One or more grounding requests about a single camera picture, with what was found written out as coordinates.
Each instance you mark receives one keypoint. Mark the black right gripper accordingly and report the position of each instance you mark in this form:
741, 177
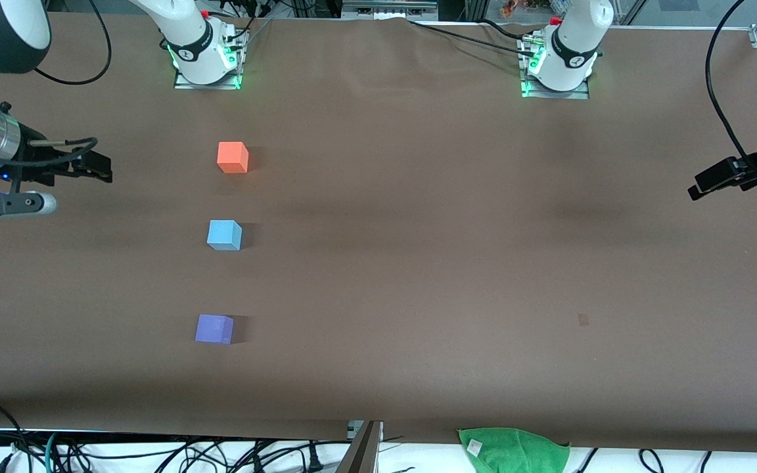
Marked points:
35, 159

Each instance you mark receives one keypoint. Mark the blue foam block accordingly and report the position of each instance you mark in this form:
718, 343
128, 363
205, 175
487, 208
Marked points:
223, 234

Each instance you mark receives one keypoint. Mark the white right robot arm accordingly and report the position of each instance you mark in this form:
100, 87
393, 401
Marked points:
188, 46

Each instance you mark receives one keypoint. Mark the orange foam block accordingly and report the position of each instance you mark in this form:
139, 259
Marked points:
230, 157

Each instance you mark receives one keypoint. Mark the purple foam block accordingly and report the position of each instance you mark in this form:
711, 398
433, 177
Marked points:
213, 328

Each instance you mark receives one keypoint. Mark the brown table cover sheet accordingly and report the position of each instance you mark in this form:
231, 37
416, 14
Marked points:
483, 276

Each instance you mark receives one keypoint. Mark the small orange red object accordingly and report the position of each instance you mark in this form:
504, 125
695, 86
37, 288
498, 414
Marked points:
516, 8

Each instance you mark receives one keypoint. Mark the green cloth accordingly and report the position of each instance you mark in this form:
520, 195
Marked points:
516, 450

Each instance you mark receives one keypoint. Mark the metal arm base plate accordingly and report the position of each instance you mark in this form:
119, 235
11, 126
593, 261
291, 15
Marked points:
526, 89
237, 66

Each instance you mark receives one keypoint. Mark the grey metal post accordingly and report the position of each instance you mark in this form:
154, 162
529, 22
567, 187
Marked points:
360, 453

